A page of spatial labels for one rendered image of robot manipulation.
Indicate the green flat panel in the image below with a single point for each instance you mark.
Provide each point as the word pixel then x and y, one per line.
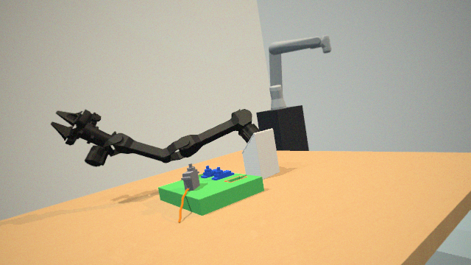
pixel 217 189

